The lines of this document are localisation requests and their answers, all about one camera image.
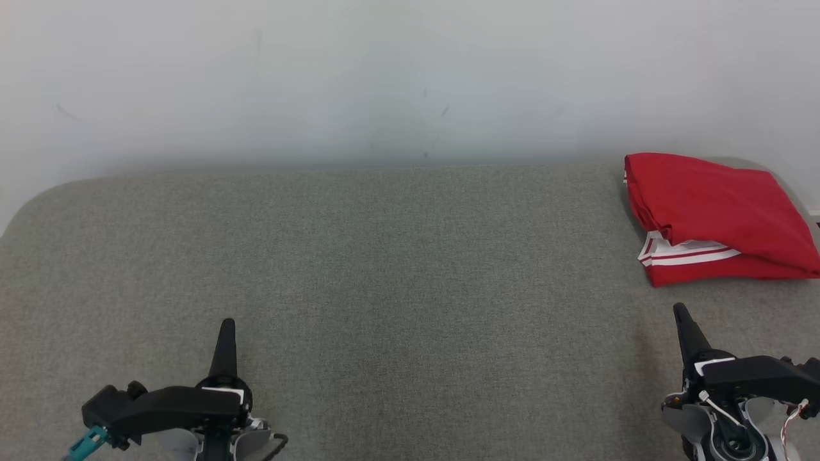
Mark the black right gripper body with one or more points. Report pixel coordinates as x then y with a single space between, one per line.
749 378

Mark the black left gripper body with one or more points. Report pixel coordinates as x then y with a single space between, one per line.
179 406

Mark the red basketball jersey white sleeves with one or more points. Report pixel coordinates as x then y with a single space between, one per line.
711 198

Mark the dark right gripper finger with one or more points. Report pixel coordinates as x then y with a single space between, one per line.
690 336

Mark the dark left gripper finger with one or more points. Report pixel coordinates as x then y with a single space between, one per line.
225 355

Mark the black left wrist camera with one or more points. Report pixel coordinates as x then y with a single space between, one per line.
102 406

